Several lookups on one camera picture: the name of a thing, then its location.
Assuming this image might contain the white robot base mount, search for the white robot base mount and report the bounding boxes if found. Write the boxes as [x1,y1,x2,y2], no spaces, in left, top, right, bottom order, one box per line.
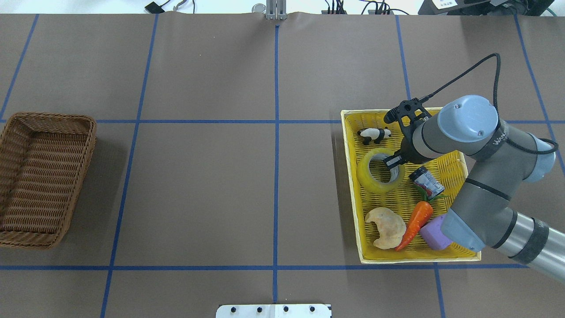
[215,303,333,318]

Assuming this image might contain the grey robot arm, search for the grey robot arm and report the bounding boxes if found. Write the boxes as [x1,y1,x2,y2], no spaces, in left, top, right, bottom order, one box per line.
[384,95,565,282]

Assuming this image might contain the yellow woven basket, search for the yellow woven basket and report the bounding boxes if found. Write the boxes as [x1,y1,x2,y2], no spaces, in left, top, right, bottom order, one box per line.
[340,110,482,264]

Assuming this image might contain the toy croissant bread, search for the toy croissant bread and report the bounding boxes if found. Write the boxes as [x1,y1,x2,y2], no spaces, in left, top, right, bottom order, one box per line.
[365,207,407,250]

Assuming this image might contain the black monitor base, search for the black monitor base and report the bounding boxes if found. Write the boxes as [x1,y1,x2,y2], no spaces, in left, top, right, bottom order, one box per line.
[418,0,554,16]

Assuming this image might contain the grey metal clamp bracket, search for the grey metal clamp bracket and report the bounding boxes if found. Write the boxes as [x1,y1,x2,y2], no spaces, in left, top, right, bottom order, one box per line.
[265,0,288,20]

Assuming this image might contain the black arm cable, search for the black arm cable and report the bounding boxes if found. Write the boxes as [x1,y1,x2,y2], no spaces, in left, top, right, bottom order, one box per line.
[418,53,558,155]

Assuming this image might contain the brown wicker basket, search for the brown wicker basket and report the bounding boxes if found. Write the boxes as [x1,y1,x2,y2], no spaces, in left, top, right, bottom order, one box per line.
[0,111,97,250]

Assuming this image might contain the orange toy carrot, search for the orange toy carrot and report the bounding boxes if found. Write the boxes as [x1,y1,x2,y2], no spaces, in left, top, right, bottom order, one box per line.
[394,201,434,251]

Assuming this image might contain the black plugs and cables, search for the black plugs and cables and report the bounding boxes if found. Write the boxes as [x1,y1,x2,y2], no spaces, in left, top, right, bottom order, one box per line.
[320,0,411,15]

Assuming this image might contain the yellow tape roll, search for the yellow tape roll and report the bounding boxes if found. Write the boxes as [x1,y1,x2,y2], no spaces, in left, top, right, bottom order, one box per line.
[357,148,406,194]

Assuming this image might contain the panda figurine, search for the panda figurine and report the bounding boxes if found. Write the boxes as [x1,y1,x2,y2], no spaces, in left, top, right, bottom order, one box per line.
[357,127,393,146]

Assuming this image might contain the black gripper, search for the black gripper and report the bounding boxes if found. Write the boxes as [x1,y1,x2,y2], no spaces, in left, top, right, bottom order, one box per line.
[383,98,432,170]

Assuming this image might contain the purple foam block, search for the purple foam block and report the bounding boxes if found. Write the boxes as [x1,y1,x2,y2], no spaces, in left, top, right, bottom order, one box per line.
[418,215,453,251]

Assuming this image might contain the small toy can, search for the small toy can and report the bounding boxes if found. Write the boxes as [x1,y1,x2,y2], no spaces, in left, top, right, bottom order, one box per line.
[408,166,445,201]

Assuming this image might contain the black device on desk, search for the black device on desk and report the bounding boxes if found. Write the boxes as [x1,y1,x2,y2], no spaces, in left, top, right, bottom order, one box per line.
[144,1,164,14]

